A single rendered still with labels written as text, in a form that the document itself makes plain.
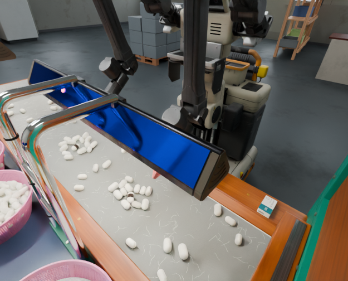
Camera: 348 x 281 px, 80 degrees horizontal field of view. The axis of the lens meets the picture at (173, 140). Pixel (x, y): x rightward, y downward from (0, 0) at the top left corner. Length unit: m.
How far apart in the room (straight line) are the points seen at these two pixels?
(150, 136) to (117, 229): 0.37
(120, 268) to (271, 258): 0.33
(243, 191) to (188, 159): 0.44
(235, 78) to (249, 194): 0.84
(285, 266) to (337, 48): 4.55
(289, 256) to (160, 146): 0.35
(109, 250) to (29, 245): 0.28
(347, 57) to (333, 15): 3.86
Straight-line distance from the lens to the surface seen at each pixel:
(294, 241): 0.55
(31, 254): 0.77
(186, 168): 0.30
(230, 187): 0.72
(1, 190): 0.88
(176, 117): 0.57
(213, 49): 1.03
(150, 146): 0.34
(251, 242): 0.66
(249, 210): 0.69
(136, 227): 0.64
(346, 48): 4.87
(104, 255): 0.59
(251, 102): 1.33
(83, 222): 0.65
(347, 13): 8.60
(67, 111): 0.38
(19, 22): 7.61
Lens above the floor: 1.28
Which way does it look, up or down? 36 degrees down
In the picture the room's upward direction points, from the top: 2 degrees clockwise
